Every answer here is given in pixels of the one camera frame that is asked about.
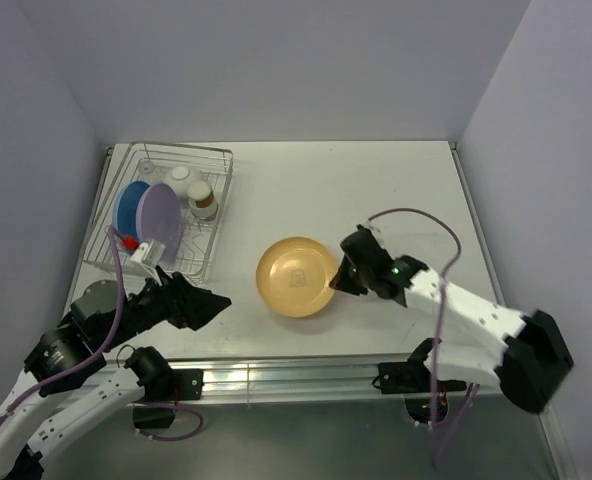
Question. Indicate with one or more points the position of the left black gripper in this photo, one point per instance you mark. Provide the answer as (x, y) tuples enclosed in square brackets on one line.
[(187, 304)]

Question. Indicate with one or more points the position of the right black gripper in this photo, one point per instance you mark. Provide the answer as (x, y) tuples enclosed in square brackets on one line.
[(340, 280)]

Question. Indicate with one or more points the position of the orange plate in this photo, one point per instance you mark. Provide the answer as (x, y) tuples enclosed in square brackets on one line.
[(293, 275)]

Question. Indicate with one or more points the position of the purple plate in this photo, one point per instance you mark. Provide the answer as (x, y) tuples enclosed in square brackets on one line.
[(159, 217)]

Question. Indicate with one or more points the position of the steel cup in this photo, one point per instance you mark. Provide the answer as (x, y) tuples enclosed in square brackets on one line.
[(202, 201)]

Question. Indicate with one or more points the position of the blue plate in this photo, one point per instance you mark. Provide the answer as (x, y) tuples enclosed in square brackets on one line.
[(125, 208)]

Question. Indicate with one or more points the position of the white ceramic bowl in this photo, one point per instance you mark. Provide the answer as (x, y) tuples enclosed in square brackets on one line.
[(180, 178)]

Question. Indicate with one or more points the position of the clear glass cup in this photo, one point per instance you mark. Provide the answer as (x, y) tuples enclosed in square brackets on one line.
[(147, 170)]

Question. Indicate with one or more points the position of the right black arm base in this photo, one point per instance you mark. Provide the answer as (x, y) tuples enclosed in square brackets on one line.
[(412, 380)]

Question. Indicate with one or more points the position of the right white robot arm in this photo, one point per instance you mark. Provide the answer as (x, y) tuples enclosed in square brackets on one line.
[(523, 355)]

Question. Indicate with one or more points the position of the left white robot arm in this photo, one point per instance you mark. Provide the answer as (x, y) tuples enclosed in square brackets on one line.
[(34, 424)]

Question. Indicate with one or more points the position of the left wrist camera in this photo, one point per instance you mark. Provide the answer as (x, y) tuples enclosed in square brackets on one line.
[(143, 257)]

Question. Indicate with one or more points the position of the aluminium mounting rail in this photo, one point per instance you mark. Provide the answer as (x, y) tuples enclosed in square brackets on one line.
[(288, 379)]

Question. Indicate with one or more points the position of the metal wire dish rack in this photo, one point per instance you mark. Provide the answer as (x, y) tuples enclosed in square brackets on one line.
[(215, 164)]

